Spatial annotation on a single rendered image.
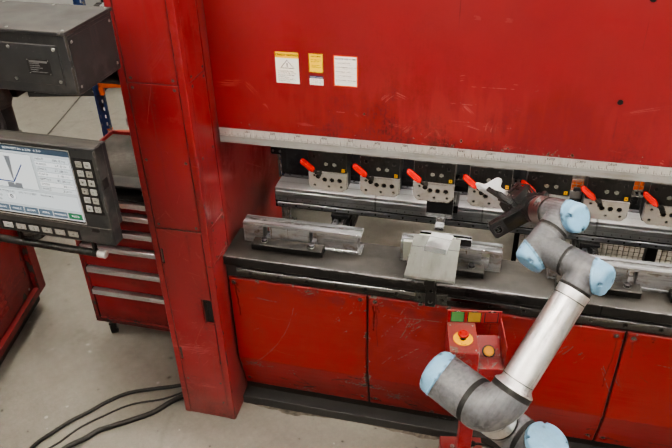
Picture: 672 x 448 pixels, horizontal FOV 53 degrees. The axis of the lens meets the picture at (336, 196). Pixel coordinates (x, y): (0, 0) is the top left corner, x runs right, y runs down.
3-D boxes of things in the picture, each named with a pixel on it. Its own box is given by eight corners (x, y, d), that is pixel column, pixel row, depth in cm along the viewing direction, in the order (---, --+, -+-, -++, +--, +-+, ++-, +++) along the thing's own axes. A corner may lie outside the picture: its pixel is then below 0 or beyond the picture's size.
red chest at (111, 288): (99, 339, 362) (55, 177, 309) (144, 281, 403) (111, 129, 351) (186, 354, 351) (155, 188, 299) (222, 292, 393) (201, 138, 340)
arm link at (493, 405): (491, 452, 146) (611, 260, 147) (453, 421, 154) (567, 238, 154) (511, 456, 155) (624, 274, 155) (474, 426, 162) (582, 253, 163)
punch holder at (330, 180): (309, 188, 262) (307, 150, 253) (315, 177, 269) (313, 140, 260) (347, 192, 259) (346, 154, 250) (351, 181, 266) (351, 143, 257)
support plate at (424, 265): (403, 277, 244) (404, 275, 243) (414, 236, 265) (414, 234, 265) (454, 284, 240) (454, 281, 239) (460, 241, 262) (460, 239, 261)
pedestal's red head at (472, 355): (447, 376, 247) (450, 339, 238) (444, 344, 261) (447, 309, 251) (503, 378, 246) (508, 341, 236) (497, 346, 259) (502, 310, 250)
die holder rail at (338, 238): (244, 240, 285) (242, 221, 280) (249, 232, 290) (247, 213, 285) (361, 255, 275) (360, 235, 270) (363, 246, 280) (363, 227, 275)
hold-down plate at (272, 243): (251, 249, 280) (250, 243, 278) (255, 242, 284) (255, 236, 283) (321, 258, 273) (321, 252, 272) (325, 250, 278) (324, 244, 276)
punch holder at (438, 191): (412, 199, 254) (414, 160, 245) (415, 188, 261) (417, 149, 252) (452, 203, 250) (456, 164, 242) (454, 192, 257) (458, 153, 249)
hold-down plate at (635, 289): (555, 288, 254) (556, 282, 253) (554, 279, 259) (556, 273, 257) (640, 299, 248) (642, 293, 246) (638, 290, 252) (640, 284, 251)
